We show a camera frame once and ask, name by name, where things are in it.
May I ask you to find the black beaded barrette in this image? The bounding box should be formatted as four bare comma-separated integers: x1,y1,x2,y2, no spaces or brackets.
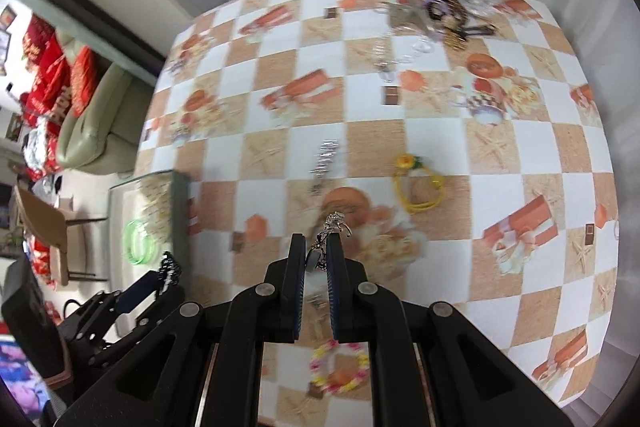
155,251,182,297

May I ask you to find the green translucent bangle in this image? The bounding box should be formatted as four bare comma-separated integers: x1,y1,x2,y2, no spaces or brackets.
122,220,158,265

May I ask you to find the cream polka dot scrunchie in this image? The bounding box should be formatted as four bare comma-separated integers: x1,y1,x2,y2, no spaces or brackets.
140,173,172,243

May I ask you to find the yellow flower hair tie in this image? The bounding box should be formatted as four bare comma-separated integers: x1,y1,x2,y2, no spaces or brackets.
392,152,447,214

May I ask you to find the silver rhinestone star hairclip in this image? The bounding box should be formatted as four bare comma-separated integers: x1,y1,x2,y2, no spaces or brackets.
310,140,340,195

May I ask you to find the grey jewelry tray box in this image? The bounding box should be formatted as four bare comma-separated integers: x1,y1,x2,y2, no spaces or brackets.
105,170,191,291

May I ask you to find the wooden chair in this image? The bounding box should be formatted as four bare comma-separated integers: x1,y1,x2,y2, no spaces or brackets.
13,186,107,286

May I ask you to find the green leather sofa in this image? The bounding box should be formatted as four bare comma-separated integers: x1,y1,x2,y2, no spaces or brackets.
55,31,156,176

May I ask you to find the red cushion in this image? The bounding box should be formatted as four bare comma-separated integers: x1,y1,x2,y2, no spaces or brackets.
70,46,99,118

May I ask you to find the colourful bead bracelet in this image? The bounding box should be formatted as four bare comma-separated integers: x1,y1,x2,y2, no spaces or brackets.
308,338,371,396

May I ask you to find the clear bead bracelet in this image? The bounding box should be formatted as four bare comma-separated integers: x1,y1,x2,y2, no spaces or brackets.
370,31,437,84

